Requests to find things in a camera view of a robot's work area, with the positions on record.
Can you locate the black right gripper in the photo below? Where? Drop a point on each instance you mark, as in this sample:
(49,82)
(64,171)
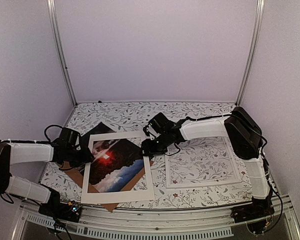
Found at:
(148,149)

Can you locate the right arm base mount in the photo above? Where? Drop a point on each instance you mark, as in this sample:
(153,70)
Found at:
(260,213)

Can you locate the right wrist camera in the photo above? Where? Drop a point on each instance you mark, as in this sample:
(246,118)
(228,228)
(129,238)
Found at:
(160,123)

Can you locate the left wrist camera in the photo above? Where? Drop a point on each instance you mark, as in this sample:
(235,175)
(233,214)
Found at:
(69,138)

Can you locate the white picture frame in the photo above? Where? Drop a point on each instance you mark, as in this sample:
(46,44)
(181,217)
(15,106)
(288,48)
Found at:
(202,185)

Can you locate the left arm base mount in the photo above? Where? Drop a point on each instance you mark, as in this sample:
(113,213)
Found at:
(70,211)

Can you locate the aluminium front rail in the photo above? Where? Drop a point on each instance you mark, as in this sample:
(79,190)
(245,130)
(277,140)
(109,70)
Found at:
(209,223)

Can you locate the dark red blue photo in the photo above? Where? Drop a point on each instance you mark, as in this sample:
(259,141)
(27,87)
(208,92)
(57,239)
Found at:
(116,161)

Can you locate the clear acrylic sheet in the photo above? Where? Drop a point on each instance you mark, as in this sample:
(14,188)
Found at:
(202,162)

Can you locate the left aluminium corner post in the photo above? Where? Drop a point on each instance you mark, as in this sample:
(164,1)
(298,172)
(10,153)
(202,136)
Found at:
(51,7)

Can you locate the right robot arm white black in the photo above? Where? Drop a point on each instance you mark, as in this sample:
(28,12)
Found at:
(246,140)

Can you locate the right aluminium corner post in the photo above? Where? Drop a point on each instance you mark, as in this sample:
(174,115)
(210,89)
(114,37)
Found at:
(260,5)

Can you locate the brown cardboard backing board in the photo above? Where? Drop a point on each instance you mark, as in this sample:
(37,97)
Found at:
(78,178)

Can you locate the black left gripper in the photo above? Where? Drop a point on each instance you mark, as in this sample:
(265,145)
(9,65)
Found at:
(86,157)

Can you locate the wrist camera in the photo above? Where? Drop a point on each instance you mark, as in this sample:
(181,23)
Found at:
(69,138)
(160,123)

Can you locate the white mat board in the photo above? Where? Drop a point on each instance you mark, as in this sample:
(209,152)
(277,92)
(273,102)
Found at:
(142,191)

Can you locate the floral patterned table cover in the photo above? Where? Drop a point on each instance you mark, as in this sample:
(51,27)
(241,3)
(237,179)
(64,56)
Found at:
(204,172)

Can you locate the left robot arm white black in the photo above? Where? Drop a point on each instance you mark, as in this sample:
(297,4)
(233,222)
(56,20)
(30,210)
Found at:
(14,152)

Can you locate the aluminium corner post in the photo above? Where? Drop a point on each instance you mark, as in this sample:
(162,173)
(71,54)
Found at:
(260,5)
(51,7)

